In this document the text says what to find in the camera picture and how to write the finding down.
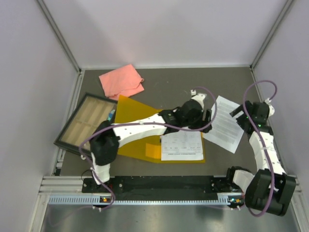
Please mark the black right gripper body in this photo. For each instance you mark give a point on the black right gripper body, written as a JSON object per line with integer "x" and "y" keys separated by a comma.
{"x": 242, "y": 119}

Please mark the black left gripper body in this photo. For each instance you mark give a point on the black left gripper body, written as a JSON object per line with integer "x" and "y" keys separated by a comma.
{"x": 197, "y": 120}

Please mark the printed paper sheet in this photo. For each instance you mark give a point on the printed paper sheet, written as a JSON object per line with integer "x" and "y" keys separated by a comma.
{"x": 182, "y": 146}
{"x": 225, "y": 131}

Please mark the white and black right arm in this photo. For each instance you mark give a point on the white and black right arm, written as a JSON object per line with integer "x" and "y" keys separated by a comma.
{"x": 271, "y": 188}

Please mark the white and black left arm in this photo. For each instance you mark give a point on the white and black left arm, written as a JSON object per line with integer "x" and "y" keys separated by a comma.
{"x": 108, "y": 137}

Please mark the pink folded cloth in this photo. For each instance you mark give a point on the pink folded cloth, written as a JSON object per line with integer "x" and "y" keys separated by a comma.
{"x": 124, "y": 81}

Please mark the black framed wooden tray box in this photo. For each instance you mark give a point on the black framed wooden tray box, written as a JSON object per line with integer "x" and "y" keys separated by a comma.
{"x": 87, "y": 116}

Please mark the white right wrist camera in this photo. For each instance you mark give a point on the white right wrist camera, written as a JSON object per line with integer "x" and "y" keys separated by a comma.
{"x": 268, "y": 102}

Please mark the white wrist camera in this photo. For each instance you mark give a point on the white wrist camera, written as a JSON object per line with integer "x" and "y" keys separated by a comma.
{"x": 198, "y": 96}
{"x": 268, "y": 102}

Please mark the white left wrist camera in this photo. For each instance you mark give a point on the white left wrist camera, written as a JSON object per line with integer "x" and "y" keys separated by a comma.
{"x": 198, "y": 96}

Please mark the aluminium frame rail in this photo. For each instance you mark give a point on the aluminium frame rail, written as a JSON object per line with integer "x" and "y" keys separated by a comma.
{"x": 55, "y": 178}

